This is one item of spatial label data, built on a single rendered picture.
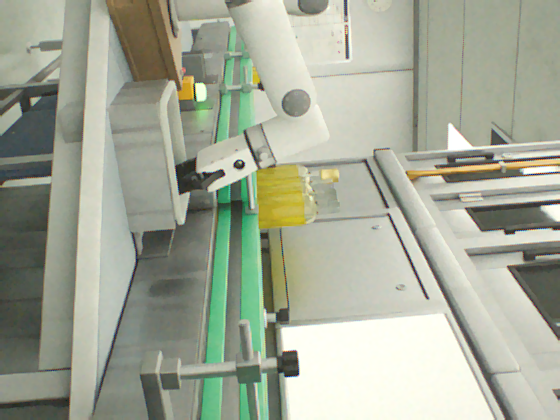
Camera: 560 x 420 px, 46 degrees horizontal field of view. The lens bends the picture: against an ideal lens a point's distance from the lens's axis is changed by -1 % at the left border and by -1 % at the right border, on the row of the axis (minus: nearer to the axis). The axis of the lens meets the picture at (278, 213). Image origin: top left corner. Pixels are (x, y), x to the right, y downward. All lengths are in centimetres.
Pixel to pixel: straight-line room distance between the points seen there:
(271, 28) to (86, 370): 56
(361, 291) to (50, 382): 67
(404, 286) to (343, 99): 621
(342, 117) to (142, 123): 656
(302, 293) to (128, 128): 52
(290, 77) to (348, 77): 644
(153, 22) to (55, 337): 56
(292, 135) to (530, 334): 60
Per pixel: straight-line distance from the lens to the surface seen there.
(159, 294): 108
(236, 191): 141
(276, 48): 104
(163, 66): 131
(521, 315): 142
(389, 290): 139
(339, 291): 139
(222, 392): 89
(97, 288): 95
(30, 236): 159
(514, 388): 117
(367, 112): 762
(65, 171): 110
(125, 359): 95
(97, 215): 99
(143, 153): 111
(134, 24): 122
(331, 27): 734
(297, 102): 106
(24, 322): 151
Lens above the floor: 99
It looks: 1 degrees up
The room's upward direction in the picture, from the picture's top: 85 degrees clockwise
